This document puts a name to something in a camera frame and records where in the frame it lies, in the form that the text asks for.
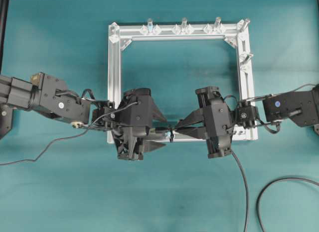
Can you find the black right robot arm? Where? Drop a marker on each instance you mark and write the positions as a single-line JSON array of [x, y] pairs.
[[302, 107]]

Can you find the metal post on side rail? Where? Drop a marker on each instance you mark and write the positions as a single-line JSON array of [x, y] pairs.
[[245, 58]]

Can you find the metal post at corner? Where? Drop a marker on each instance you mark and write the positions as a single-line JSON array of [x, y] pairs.
[[244, 24]]

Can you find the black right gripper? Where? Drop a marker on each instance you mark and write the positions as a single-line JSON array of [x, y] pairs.
[[217, 120]]

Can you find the aluminium extrusion frame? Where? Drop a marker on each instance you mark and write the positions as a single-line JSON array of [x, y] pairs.
[[174, 65]]

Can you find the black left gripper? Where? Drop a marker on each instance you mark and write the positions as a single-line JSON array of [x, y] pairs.
[[133, 123]]

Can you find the metal post right of middle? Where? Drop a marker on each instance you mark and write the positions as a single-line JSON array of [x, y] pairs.
[[217, 24]]

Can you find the plain metal post middle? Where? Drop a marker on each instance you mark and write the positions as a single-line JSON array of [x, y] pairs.
[[183, 25]]

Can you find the metal post with blue band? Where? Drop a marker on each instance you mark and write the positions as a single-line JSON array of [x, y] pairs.
[[150, 25]]

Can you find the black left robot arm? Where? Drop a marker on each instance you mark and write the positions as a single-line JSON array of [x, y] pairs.
[[50, 97]]

